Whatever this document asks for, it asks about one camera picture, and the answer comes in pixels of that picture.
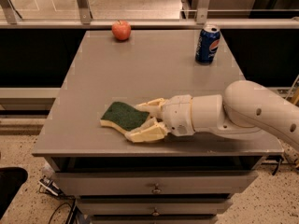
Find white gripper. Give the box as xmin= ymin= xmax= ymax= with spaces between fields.
xmin=124 ymin=95 xmax=194 ymax=143

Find green and yellow sponge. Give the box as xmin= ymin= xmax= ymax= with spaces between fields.
xmin=100 ymin=102 xmax=150 ymax=134

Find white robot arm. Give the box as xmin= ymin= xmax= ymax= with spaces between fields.
xmin=125 ymin=80 xmax=299 ymax=150

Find red apple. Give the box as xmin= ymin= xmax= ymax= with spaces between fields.
xmin=111 ymin=21 xmax=131 ymax=41

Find grey drawer cabinet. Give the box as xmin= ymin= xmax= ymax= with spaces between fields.
xmin=31 ymin=29 xmax=285 ymax=224

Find top metal drawer knob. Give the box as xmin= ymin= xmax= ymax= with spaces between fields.
xmin=151 ymin=184 xmax=162 ymax=194

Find metal drawer knob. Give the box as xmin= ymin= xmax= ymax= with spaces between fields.
xmin=151 ymin=184 xmax=162 ymax=194
xmin=151 ymin=208 xmax=160 ymax=217

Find blue pepsi can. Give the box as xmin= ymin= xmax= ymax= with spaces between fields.
xmin=195 ymin=24 xmax=221 ymax=64

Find top grey drawer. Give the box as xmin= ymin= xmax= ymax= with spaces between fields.
xmin=52 ymin=171 xmax=258 ymax=196

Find grey drawer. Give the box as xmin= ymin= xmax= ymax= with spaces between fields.
xmin=77 ymin=199 xmax=232 ymax=216
xmin=52 ymin=171 xmax=258 ymax=196

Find black power strip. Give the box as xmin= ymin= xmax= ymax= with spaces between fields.
xmin=39 ymin=176 xmax=62 ymax=196

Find yellow wooden stand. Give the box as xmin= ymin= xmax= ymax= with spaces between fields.
xmin=291 ymin=88 xmax=299 ymax=105

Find black chair seat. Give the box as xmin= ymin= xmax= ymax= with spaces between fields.
xmin=0 ymin=167 xmax=28 ymax=218

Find black floor cable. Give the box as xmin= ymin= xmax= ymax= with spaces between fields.
xmin=47 ymin=198 xmax=78 ymax=224

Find metal railing frame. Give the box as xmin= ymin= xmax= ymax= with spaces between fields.
xmin=0 ymin=0 xmax=299 ymax=29

